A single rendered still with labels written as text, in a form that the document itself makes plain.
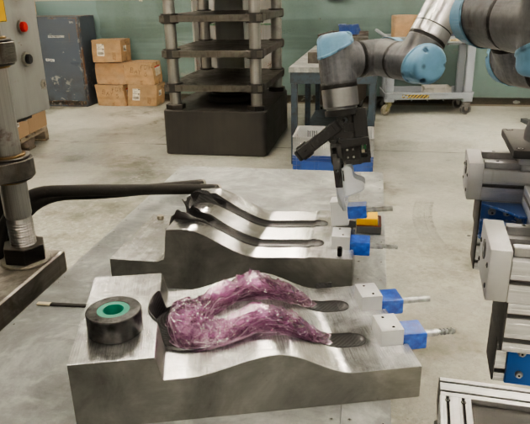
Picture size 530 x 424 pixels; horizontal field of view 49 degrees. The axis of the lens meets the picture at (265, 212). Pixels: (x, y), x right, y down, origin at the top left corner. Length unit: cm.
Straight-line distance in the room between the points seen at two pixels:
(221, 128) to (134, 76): 286
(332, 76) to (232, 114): 396
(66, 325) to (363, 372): 56
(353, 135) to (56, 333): 70
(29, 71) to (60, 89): 650
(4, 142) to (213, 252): 52
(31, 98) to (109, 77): 632
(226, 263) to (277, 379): 38
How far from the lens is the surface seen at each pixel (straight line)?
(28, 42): 172
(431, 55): 117
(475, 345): 261
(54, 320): 120
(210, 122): 523
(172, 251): 121
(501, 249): 98
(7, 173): 139
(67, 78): 813
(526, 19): 71
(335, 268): 115
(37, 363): 108
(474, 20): 80
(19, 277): 143
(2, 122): 139
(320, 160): 441
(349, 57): 124
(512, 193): 147
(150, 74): 778
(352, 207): 127
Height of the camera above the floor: 138
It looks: 21 degrees down
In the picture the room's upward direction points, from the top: 1 degrees counter-clockwise
